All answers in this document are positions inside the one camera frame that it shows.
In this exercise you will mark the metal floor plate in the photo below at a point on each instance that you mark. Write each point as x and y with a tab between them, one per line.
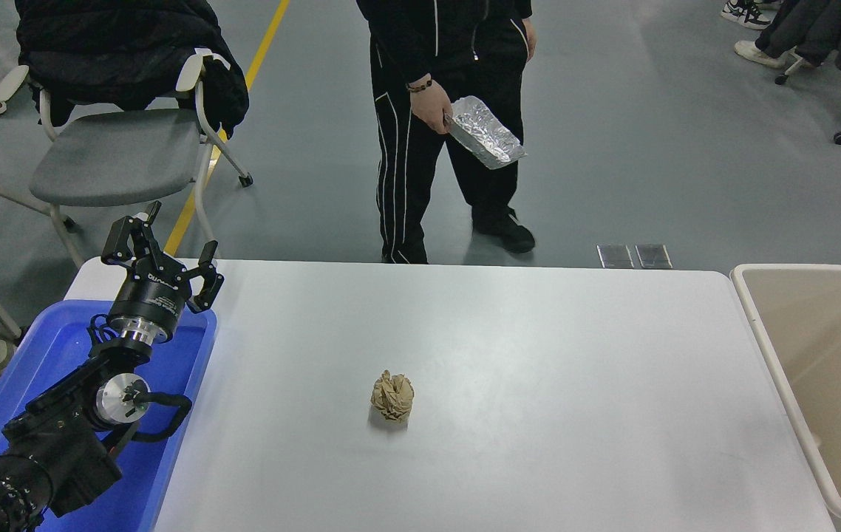
615	256
653	256

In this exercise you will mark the crumpled tan paper ball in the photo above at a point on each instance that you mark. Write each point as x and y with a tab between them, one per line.
392	397

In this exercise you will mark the large pale plastic bin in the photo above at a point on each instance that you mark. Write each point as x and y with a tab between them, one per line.
805	332

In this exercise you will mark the person's right hand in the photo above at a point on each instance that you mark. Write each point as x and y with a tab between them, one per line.
429	107

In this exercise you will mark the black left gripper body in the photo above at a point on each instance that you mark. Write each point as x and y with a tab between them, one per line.
151	299

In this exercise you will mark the person's left hand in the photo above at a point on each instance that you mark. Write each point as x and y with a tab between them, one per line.
531	41

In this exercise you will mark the grey chair with white frame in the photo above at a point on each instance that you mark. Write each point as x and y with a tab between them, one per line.
117	159

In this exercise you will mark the black jacket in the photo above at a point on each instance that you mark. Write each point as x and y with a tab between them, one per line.
117	52

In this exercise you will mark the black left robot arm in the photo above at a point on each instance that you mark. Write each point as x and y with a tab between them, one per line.
51	451

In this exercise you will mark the blue plastic tray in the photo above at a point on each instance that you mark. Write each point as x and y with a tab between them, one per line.
169	384

